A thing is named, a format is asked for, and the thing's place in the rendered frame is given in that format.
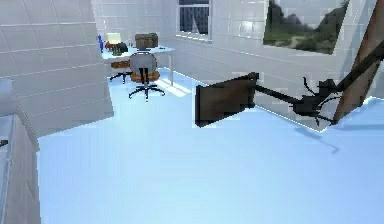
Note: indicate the white cupboard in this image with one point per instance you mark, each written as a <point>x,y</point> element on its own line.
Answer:
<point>18,173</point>

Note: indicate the brown flat panel on bar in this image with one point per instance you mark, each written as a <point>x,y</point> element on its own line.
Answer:
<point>223,100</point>

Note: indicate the blue bottle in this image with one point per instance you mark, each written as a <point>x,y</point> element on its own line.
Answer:
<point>100,43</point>

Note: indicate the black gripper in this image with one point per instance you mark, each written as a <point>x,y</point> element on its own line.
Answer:
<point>313,101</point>

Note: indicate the white framed window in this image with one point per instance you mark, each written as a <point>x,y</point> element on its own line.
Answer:
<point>194,16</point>

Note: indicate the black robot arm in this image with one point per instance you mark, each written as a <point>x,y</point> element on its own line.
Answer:
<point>361,66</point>

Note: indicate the pale shade table lamp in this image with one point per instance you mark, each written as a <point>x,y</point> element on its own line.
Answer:
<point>113,37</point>

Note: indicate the dark green lump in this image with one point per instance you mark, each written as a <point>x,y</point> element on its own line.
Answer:
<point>119,48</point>

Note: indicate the brown briefcase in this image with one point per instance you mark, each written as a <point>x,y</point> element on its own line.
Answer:
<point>146,40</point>

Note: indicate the white desk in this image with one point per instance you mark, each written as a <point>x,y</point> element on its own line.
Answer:
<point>160,51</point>

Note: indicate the grey office chair orange seat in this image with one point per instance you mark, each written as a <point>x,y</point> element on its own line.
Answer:
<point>144,65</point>

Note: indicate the framed landscape picture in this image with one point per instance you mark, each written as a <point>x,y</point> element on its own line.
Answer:
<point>303,26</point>

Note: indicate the brown office chair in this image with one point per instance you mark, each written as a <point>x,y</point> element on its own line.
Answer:
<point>120,65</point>

